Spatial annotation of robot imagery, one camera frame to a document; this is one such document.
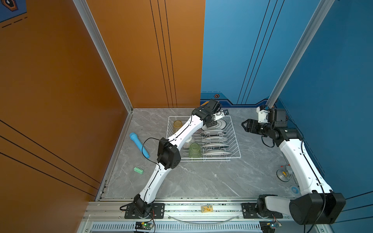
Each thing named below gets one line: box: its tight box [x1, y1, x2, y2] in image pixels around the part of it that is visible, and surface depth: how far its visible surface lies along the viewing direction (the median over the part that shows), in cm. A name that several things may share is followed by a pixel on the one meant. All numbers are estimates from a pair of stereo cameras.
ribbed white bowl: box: [182, 136, 193, 149], surface depth 94 cm
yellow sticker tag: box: [201, 205, 214, 214], surface depth 75 cm
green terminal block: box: [133, 166, 144, 175], surface depth 88 cm
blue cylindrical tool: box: [129, 132, 151, 159], surface depth 98 cm
